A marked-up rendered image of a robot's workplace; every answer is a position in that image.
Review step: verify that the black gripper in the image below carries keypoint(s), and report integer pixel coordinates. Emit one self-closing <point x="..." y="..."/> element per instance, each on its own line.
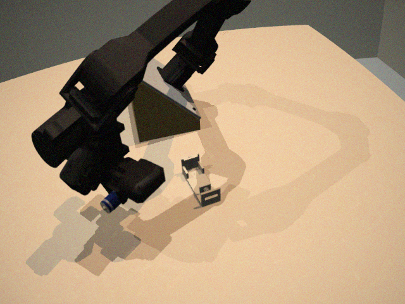
<point x="129" y="178"/>

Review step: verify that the blue and silver battery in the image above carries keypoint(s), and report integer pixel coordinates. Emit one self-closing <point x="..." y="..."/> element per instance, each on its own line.
<point x="110" y="202"/>

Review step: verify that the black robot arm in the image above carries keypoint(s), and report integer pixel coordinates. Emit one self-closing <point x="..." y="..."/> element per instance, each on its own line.
<point x="110" y="76"/>

